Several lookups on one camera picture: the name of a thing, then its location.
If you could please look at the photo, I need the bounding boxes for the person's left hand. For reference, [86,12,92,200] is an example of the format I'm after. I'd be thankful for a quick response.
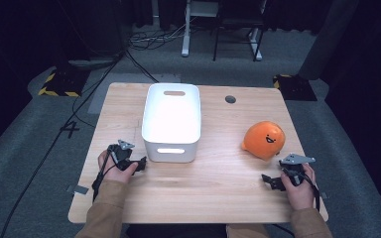
[97,150,140,184]

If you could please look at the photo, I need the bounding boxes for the orange smiling face toy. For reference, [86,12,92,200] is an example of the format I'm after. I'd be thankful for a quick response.
[241,120,287,162]

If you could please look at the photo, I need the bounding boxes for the dark curtain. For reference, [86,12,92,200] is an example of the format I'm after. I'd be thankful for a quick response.
[298,0,360,81]

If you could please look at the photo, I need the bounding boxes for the black equipment stand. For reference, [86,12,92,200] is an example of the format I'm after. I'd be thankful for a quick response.
[55,0,127,70]

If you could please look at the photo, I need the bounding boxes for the bundle of floor cables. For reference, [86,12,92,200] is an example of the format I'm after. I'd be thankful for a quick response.
[127,23,188,52]

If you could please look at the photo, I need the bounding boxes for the yellow black striped base plate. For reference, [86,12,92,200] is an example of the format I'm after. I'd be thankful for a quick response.
[272,73,318,102]
[38,66,91,98]

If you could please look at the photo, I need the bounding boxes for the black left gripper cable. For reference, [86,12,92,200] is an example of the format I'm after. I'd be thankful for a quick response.
[91,145,120,202]

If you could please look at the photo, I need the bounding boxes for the black metal chair frame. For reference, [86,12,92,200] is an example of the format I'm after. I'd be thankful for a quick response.
[212,0,266,62]

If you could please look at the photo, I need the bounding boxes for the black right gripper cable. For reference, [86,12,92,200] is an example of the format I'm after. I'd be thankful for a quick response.
[296,170,321,212]

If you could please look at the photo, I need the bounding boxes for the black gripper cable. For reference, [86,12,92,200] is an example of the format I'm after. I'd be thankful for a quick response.
[296,170,321,212]
[91,145,120,202]

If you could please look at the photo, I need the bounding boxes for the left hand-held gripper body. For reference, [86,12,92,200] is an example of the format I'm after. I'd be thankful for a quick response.
[107,139,137,172]

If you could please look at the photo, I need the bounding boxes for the person's right hand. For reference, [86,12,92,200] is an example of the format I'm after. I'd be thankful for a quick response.
[280,163,318,212]

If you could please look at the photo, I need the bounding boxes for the white plastic storage bin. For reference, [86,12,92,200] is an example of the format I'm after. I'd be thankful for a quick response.
[141,82,202,164]

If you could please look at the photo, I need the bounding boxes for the white desk frame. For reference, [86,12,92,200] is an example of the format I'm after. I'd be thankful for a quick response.
[181,0,263,61]

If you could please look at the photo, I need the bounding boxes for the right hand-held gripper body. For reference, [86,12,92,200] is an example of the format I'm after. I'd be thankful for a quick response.
[278,153,317,186]

